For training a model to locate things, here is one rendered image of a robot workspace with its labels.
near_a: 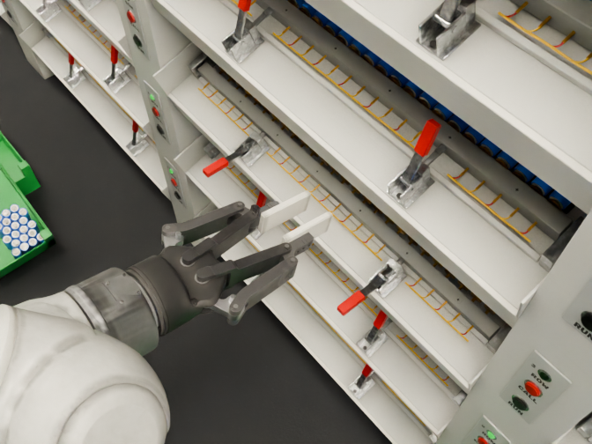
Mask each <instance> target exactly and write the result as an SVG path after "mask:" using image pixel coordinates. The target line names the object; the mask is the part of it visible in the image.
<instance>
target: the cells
mask: <svg viewBox="0 0 592 444"><path fill-rule="evenodd" d="M0 238H3V243H4V245H5V246H6V247H7V248H8V249H9V250H11V254H12V255H13V257H14V258H15V259H17V258H19V257H20V256H22V255H23V254H25V253H26V252H28V251H30V250H31V249H33V248H35V247H37V246H38V245H40V244H41V243H42V242H44V240H43V239H42V237H41V236H40V229H39V227H38V226H37V224H36V222H35V221H34V220H31V217H30V215H29V213H28V211H27V209H26V208H19V206H18V205H17V204H12V205H11V207H10V210H8V209H4V210H2V215H1V214H0Z"/></svg>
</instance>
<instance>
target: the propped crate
mask: <svg viewBox="0 0 592 444"><path fill-rule="evenodd" d="M12 204H17V205H18V207H19V208H26V209H27V211H28V213H29V215H30V217H31V220H34V221H35V222H36V224H37V226H38V227H39V229H40V236H41V237H42V239H43V240H44V242H42V243H41V244H40V245H38V246H37V247H35V248H33V249H31V250H30V251H28V252H26V253H25V254H23V255H22V256H20V257H19V258H17V259H15V258H14V257H13V255H12V254H11V250H9V249H8V248H7V247H6V246H5V245H4V243H3V238H0V278H2V277H3V276H5V275H6V274H8V273H10V272H11V271H13V270H15V269H17V268H18V267H19V266H21V265H22V264H24V263H26V262H28V261H29V260H31V259H32V258H34V257H36V256H37V255H38V254H40V253H42V252H43V251H45V250H46V249H48V248H50V247H52V246H53V245H55V244H56V241H55V239H54V236H53V234H52V233H51V232H50V231H49V229H48V228H47V227H46V225H45V224H44V222H43V221H42V220H41V218H40V216H39V215H38V214H37V212H36V211H35V210H34V208H33V206H32V205H31V204H30V203H29V202H28V200H27V199H26V197H25V196H24V194H23V193H22V192H21V190H20V189H19V187H18V186H17V184H16V183H15V182H14V180H13V179H12V178H11V177H10V175H9V174H8V172H7V171H6V170H5V168H4V167H3V165H2V164H1V162H0V214H1V215H2V210H4V209H8V210H10V207H11V205H12Z"/></svg>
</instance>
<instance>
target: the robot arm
mask: <svg viewBox="0 0 592 444"><path fill-rule="evenodd" d="M310 196H311V193H310V192H309V191H308V190H306V191H304V192H302V193H300V194H298V195H297V196H294V197H292V198H290V199H288V200H286V201H284V202H282V203H279V202H278V201H273V202H271V203H268V204H266V205H264V206H263V207H261V208H260V207H259V206H258V205H256V204H252V205H251V208H250V209H249V208H247V207H245V204H244V203H243V202H241V201H238V202H235V203H231V204H228V205H227V206H224V207H221V208H219V209H216V210H215V211H211V212H208V213H205V214H204V215H201V216H199V217H196V218H193V219H190V220H188V221H185V222H183V223H174V224H165V225H163V226H162V234H161V244H162V245H163V246H164V247H165V248H164V249H163V250H162V251H161V253H160V254H159V255H153V256H150V257H148V258H146V259H144V260H143V261H141V262H139V263H136V264H134V265H132V266H130V267H129V268H127V269H126V270H125V271H123V270H121V269H118V268H116V267H114V268H110V269H108V270H105V271H103V272H101V273H100V274H98V275H95V276H93V277H90V278H88V279H87V280H85V281H83V282H81V283H79V284H77V285H72V286H70V287H68V288H67V289H66V290H64V291H62V292H59V293H57V294H54V295H51V296H48V297H45V298H40V299H35V300H28V301H25V302H23V303H20V304H18V305H16V306H13V307H11V306H7V305H5V304H2V305H0V444H164V443H165V439H166V436H167V433H168V431H169V428H170V410H169V404H168V401H167V394H166V391H165V390H164V388H163V385H162V383H161V381H160V379H159V377H158V376H157V374H156V373H155V371H154V370H153V369H152V367H151V366H150V365H149V363H148V362H147V361H146V360H145V359H144V357H143V356H144V355H145V354H147V353H149V352H151V351H153V350H154V349H155V348H156V347H157V346H158V342H159V337H163V336H164V335H166V334H167V333H169V332H171V331H173V330H174V329H177V328H179V327H180V326H181V325H183V324H185V323H186V322H189V321H190V320H191V319H192V318H194V317H195V316H196V315H200V314H208V313H211V312H213V311H215V312H217V313H219V314H221V315H223V316H225V317H227V322H228V323H229V324H230V325H236V324H238V322H239V321H240V319H241V317H242V316H243V315H244V314H245V312H246V311H247V310H248V309H250V308H251V307H252V306H253V305H255V304H256V303H257V302H259V301H260V300H262V299H263V298H265V297H266V296H268V295H269V294H270V293H272V292H274V291H275V290H276V289H278V287H280V286H281V285H283V284H284V283H286V282H287V281H288V280H290V279H291V278H293V277H294V274H295V271H296V268H297V265H298V259H297V257H295V256H297V255H299V254H301V253H303V252H304V251H306V250H308V249H310V248H311V246H312V244H313V240H314V238H316V237H318V236H320V235H322V234H323V233H326V232H327V231H328V229H329V224H330V221H331V219H332V215H333V214H332V213H331V212H330V211H327V212H325V213H324V214H322V215H321V216H319V217H317V218H314V219H313V220H311V221H309V222H307V223H306V224H304V225H302V226H300V227H298V228H296V229H294V230H292V231H290V232H289V233H287V234H285V235H283V238H282V241H281V244H279V245H276V246H274V247H271V248H267V249H265V250H262V251H259V252H257V253H254V254H252V255H248V256H245V257H242V258H240V259H238V260H235V261H233V260H227V261H224V262H222V263H221V262H220V261H218V260H217V258H218V257H220V256H221V255H223V254H224V253H225V252H226V251H227V250H229V249H230V248H232V247H233V246H234V245H236V244H237V243H238V242H240V241H241V240H243V239H244V238H246V237H247V236H248V235H250V234H251V233H252V232H253V231H254V230H255V229H256V228H257V227H258V231H259V232H260V233H265V232H267V231H269V230H270V229H271V228H273V227H275V226H278V225H280V224H282V223H284V222H285V221H286V220H288V219H290V218H293V217H295V216H297V215H299V214H301V213H302V212H304V211H306V210H307V206H308V202H309V198H310ZM214 233H217V234H215V235H214V236H212V237H211V238H210V237H208V238H206V239H205V240H203V241H201V242H200V243H199V244H197V245H196V246H194V247H184V246H182V245H186V244H189V243H191V242H194V241H198V240H200V239H202V238H204V237H206V236H209V235H211V234H214ZM266 271H267V272H266ZM264 272H266V273H264ZM262 273H264V274H263V275H261V276H260V277H259V278H257V279H256V280H254V281H253V282H252V283H250V284H249V285H247V286H245V287H244V288H243V289H241V290H240V291H239V292H238V293H237V295H235V294H231V295H230V296H229V297H227V298H226V299H224V300H222V299H221V295H222V293H223V291H224V290H226V289H229V288H231V287H233V286H234V285H235V284H236V283H239V282H240V281H243V280H246V279H248V278H251V277H254V276H257V275H259V274H262Z"/></svg>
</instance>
